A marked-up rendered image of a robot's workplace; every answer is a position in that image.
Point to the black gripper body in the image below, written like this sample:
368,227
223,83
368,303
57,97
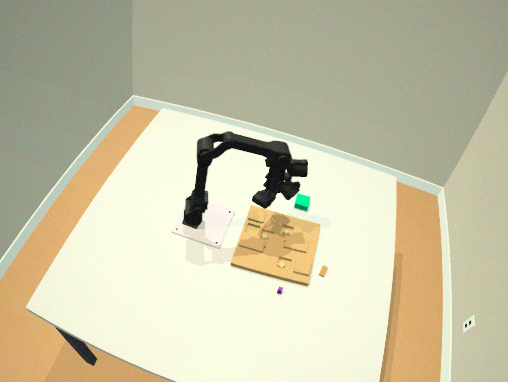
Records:
264,199

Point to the green rectangular block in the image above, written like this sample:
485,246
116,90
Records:
302,202

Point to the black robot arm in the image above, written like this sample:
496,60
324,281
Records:
278,158

